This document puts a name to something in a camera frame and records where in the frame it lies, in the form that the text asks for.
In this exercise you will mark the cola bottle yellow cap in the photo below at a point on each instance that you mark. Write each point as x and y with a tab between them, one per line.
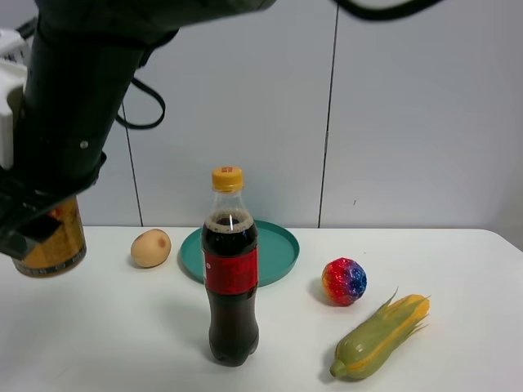
229	243

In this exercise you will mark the brown potato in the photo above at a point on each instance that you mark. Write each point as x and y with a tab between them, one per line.
151	248

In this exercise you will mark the toy corn cob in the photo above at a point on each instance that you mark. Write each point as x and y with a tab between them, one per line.
360	353

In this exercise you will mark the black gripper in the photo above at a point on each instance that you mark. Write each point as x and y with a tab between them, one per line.
25	219

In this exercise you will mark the white robot part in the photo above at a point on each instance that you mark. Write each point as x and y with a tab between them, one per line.
14	58

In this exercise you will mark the rainbow coloured ball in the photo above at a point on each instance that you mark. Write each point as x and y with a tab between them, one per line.
344	281

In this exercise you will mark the teal round plate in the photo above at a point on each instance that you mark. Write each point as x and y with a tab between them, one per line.
278	251

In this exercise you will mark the gold energy drink can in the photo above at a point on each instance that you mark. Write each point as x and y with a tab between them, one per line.
65	249

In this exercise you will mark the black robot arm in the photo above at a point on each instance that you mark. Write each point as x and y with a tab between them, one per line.
84	56

